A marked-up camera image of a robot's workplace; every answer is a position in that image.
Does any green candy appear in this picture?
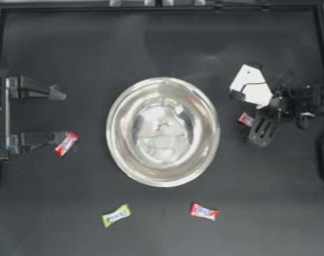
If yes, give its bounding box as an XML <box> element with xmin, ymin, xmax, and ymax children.
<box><xmin>100</xmin><ymin>203</ymin><xmax>132</xmax><ymax>229</ymax></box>

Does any steel bowl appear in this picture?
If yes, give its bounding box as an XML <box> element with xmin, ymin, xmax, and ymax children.
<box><xmin>104</xmin><ymin>76</ymin><xmax>222</xmax><ymax>188</ymax></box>

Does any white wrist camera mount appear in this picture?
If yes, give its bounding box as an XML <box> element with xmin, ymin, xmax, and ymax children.
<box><xmin>228</xmin><ymin>60</ymin><xmax>274</xmax><ymax>110</ymax></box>

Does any black metal frame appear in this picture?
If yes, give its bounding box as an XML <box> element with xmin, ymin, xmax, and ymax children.
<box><xmin>0</xmin><ymin>0</ymin><xmax>324</xmax><ymax>86</ymax></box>

